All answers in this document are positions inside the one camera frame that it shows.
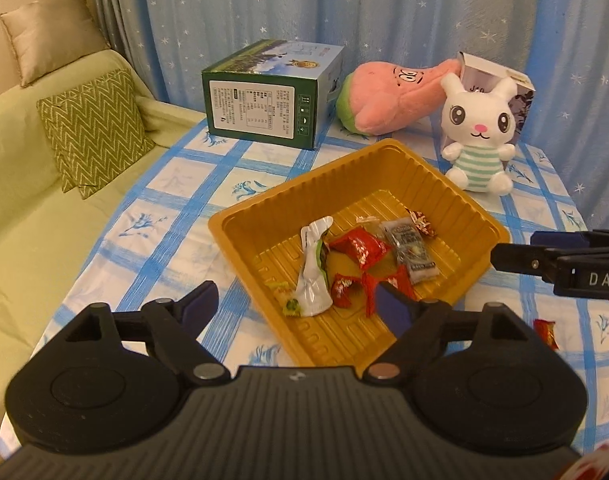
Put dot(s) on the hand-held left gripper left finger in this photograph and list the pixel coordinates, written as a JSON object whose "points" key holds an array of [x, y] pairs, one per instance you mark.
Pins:
{"points": [[202, 305]]}

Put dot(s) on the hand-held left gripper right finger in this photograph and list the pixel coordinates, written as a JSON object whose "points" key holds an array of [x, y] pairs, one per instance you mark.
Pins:
{"points": [[392, 312]]}

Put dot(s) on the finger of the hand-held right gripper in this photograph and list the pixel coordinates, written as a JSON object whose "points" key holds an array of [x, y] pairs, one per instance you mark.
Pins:
{"points": [[554, 239], [519, 257]]}

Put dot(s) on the red candy with gold print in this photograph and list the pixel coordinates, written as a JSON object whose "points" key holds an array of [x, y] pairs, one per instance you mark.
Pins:
{"points": [[369, 280]]}

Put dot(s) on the grey snack packet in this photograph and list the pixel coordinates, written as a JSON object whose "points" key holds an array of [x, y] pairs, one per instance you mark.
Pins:
{"points": [[409, 250]]}

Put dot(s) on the large red snack packet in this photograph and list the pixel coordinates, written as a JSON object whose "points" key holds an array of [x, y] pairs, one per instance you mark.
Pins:
{"points": [[359, 246]]}

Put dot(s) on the small green brown candy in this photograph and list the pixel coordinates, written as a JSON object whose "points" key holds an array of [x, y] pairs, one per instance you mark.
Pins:
{"points": [[292, 306]]}

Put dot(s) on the green white snack packet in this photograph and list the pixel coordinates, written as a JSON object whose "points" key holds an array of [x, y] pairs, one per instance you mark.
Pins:
{"points": [[312, 270]]}

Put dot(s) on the clear beige candy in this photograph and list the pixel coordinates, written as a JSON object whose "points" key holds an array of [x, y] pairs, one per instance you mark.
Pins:
{"points": [[367, 219]]}

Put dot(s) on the yellow plastic tray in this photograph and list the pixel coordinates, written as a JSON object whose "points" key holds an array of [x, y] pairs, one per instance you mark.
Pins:
{"points": [[344, 180]]}

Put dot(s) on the blue checked tablecloth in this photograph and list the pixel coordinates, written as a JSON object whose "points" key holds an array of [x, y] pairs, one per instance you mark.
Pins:
{"points": [[184, 180]]}

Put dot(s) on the grey cardboard box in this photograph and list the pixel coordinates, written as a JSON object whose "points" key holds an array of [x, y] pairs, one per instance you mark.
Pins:
{"points": [[522, 105]]}

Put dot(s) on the white rabbit plush toy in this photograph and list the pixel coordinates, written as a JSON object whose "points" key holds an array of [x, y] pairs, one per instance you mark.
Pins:
{"points": [[477, 115]]}

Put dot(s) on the red white printed cloth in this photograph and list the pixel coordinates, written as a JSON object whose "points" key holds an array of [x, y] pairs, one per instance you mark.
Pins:
{"points": [[599, 465]]}

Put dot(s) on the green covered sofa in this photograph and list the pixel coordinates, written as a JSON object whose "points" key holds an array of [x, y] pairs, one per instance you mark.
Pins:
{"points": [[24, 235]]}

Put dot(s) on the green printed cardboard box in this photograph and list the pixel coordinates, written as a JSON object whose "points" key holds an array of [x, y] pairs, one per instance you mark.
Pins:
{"points": [[254, 110]]}

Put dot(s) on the green zigzag pillow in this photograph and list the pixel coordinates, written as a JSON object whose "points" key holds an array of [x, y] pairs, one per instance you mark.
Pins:
{"points": [[94, 130]]}

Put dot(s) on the pink plush toy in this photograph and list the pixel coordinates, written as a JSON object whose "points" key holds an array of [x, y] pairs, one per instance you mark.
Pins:
{"points": [[384, 95]]}

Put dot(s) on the blue star curtain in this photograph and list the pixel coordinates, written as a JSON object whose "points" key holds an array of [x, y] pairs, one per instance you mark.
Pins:
{"points": [[384, 10]]}

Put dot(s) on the beige satin pillow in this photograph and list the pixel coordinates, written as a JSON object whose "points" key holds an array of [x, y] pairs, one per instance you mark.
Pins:
{"points": [[49, 30]]}

